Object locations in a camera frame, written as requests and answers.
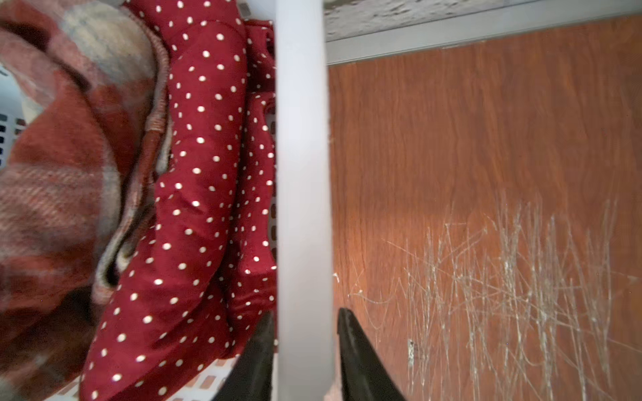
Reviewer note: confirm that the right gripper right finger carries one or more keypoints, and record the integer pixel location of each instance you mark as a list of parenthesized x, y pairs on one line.
[(363, 375)]

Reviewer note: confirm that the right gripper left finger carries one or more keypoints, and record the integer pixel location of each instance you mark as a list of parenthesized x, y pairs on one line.
[(251, 378)]

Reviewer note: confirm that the red polka dot skirt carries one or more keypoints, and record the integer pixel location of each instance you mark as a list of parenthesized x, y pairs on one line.
[(204, 271)]

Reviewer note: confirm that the white plastic basket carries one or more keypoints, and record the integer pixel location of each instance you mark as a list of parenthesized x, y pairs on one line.
[(309, 207)]

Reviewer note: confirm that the red plaid skirt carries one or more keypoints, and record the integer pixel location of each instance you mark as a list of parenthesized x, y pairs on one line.
[(93, 82)]

